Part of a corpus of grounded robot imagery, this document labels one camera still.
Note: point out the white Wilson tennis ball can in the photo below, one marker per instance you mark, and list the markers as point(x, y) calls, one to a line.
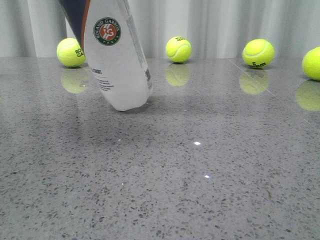
point(106, 32)

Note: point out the grey pleated curtain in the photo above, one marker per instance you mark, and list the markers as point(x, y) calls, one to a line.
point(215, 28)

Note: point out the yellow tennis ball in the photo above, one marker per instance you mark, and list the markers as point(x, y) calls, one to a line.
point(311, 64)
point(178, 49)
point(258, 53)
point(69, 53)

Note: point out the middle yellow tennis ball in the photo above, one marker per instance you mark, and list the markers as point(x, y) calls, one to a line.
point(178, 49)

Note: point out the left yellow tennis ball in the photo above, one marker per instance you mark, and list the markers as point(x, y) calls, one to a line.
point(69, 53)

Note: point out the far right yellow tennis ball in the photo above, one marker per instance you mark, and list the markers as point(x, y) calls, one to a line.
point(311, 64)

